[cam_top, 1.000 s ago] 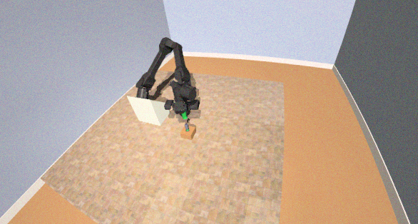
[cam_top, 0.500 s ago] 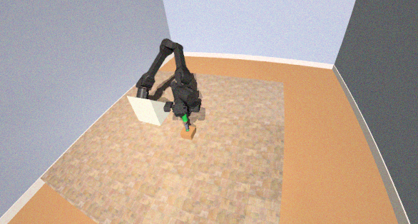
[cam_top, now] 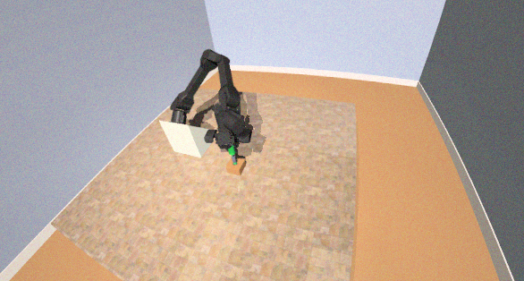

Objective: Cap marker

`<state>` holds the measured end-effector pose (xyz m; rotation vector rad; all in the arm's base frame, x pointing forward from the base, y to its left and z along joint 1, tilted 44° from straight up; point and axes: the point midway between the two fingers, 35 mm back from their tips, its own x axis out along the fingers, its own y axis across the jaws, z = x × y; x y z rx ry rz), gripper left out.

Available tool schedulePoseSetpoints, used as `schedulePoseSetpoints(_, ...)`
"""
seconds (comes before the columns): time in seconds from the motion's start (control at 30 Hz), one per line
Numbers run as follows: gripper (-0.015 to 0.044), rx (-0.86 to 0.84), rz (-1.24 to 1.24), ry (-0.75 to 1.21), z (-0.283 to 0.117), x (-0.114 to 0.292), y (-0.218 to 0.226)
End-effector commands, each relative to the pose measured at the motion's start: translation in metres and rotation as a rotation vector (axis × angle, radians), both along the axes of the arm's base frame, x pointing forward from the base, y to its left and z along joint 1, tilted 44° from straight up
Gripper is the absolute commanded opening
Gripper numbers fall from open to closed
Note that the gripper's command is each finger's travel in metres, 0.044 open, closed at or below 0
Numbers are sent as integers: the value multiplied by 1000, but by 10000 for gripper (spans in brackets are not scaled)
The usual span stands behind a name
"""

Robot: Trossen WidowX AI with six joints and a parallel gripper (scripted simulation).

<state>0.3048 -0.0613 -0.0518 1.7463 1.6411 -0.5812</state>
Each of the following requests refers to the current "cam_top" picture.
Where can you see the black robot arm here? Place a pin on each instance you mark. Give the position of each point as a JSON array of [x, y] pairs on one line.
[[228, 95]]

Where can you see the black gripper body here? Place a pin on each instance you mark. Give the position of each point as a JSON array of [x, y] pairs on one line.
[[243, 137]]

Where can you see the orange square block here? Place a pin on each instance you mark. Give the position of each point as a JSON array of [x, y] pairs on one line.
[[236, 169]]

